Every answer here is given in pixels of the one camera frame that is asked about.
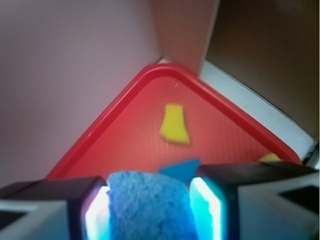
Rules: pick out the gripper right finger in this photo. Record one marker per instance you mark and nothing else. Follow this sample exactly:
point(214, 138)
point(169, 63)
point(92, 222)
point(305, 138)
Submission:
point(256, 201)

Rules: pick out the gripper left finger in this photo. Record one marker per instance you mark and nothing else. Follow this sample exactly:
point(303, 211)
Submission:
point(66, 209)

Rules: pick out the light blue sponge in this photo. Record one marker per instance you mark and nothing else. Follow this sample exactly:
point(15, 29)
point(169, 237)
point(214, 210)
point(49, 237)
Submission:
point(149, 206)

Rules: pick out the yellow scouring sponge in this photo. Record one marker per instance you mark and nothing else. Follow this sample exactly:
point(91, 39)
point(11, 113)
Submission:
point(173, 128)

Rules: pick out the yellow cloth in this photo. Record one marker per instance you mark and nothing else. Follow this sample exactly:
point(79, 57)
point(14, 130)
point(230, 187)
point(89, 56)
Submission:
point(270, 157)

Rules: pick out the dark blue rectangular block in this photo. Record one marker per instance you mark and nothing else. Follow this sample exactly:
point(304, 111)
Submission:
point(183, 171)

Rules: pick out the red plastic tray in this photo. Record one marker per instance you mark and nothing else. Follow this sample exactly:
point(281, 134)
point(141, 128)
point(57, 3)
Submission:
point(125, 137)

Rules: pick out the brown cardboard panel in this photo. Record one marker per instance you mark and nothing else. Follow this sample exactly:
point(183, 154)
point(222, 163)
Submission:
point(270, 46)

